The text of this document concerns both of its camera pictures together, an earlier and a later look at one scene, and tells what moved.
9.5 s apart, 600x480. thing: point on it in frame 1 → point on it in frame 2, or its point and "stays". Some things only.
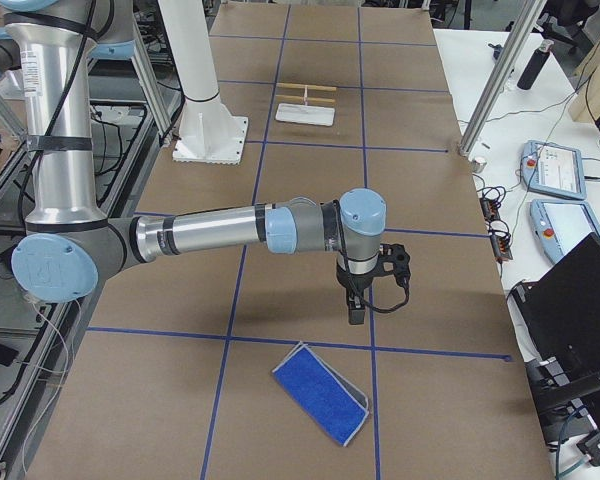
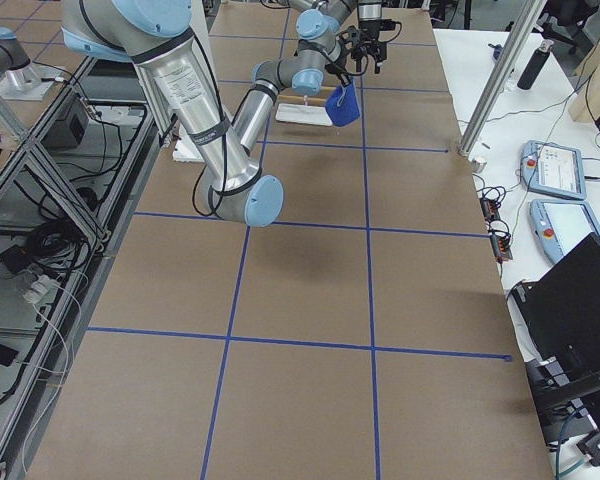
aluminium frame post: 529,15 stays
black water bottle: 535,65 stays
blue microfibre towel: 325,394 → 342,105
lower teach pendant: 560,225 stays
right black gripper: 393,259 → 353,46
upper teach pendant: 553,169 stays
